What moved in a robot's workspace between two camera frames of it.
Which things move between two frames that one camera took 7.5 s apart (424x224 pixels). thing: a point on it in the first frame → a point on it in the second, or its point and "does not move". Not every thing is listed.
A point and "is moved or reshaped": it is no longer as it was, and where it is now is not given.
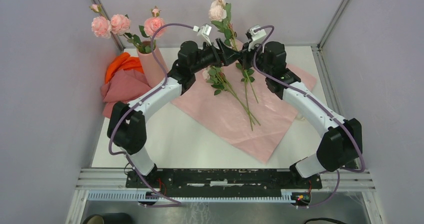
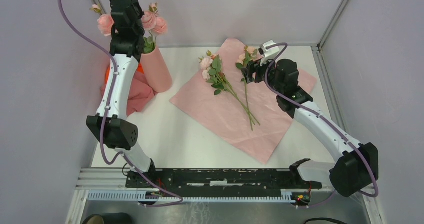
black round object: (108, 218) does not move
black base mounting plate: (224, 181) does not move
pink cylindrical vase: (153, 71) does not move
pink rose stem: (151, 24) is moved or reshaped
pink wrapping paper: (254, 117) does not move
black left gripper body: (206, 57) → (140, 30)
